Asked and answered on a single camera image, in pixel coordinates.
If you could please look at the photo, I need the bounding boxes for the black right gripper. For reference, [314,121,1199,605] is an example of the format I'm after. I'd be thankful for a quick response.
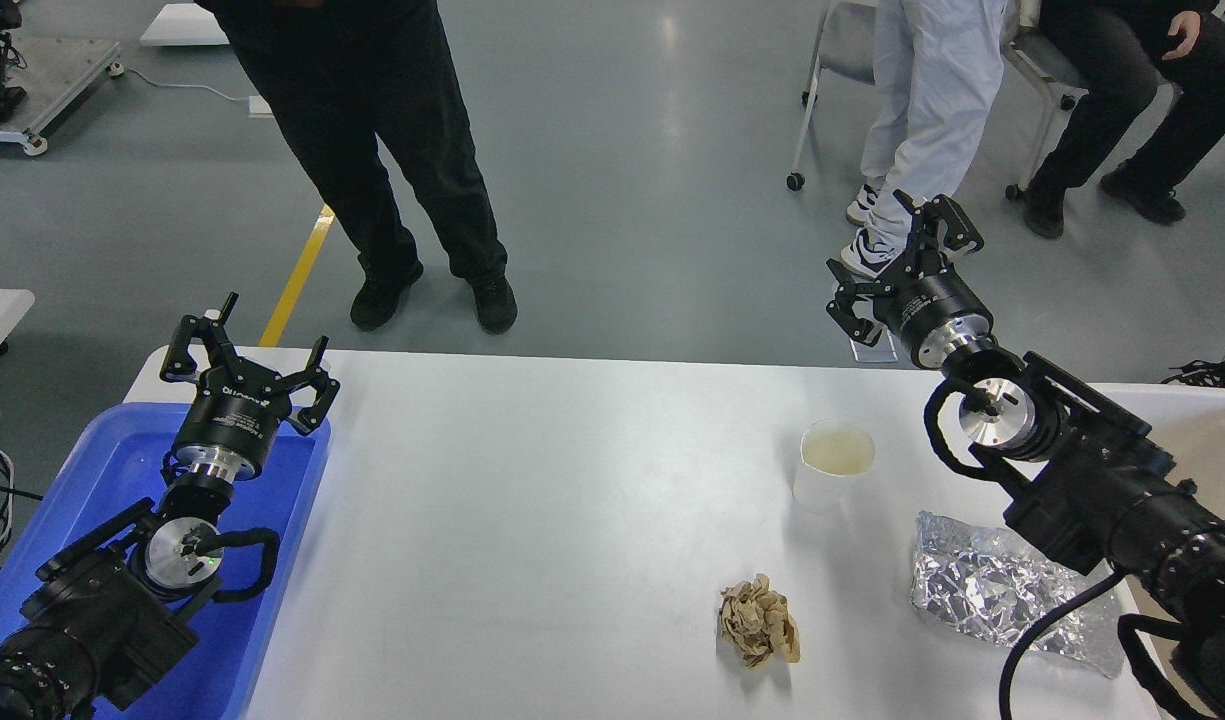
[824,189,996,371]

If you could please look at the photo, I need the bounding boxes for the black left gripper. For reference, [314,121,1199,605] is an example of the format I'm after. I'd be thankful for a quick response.
[160,291,341,482]

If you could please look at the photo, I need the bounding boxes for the white paper cup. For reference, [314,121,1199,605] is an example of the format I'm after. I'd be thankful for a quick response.
[793,421,876,512]

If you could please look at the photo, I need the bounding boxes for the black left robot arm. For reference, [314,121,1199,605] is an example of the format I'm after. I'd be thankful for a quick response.
[0,293,341,719]

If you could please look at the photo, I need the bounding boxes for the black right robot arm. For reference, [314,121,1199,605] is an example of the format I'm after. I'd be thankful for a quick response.
[827,191,1225,719]

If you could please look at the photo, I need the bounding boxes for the silver floor plate left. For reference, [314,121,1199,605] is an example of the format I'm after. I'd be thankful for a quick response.
[849,331,899,364]

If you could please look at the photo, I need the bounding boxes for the blue plastic tray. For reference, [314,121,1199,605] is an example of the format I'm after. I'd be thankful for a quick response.
[0,402,332,719]

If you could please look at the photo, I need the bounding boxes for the person in white trousers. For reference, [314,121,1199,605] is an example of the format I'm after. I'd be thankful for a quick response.
[840,1,1009,278]

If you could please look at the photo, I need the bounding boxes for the grey metal chair right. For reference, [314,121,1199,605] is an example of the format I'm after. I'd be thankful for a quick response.
[1005,1,1167,238]

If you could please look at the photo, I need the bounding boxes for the white floor power strip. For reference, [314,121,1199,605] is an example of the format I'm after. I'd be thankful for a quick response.
[247,96,273,119]

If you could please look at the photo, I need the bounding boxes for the seated person in black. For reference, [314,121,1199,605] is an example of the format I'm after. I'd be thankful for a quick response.
[1023,1,1225,240]

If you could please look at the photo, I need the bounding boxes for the crumpled silver foil bag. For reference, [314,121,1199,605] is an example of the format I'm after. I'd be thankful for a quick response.
[910,511,1125,680]

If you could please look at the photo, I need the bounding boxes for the person in black trousers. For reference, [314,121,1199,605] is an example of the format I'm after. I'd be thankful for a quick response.
[202,1,519,334]

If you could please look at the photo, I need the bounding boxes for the beige plastic bin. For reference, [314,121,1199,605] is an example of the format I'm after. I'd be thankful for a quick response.
[1091,383,1225,719]

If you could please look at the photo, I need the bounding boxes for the white board on floor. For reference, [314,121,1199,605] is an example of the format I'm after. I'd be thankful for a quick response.
[138,2,232,47]

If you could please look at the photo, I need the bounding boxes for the metal cart platform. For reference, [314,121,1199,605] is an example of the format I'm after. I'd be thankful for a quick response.
[0,36,124,156]

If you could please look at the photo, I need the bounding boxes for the crumpled brown paper ball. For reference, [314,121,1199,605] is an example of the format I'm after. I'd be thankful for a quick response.
[717,573,801,669]

